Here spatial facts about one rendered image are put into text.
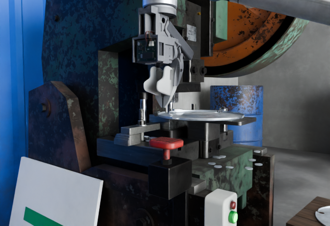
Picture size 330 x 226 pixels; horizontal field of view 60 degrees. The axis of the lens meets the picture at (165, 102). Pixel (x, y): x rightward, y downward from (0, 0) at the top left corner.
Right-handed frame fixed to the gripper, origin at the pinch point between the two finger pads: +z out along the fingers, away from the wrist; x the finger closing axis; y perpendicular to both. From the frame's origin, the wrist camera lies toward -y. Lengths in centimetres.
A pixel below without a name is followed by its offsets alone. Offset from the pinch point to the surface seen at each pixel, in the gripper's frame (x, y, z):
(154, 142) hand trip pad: -0.8, 2.8, 9.1
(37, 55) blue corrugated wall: -135, -44, -22
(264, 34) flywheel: 0, -66, -25
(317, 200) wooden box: 17, -94, 49
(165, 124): -19.4, -25.7, 9.7
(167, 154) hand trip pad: 0.8, 0.3, 12.0
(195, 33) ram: -14.3, -35.9, -22.1
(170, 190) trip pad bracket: 3.2, 2.2, 19.3
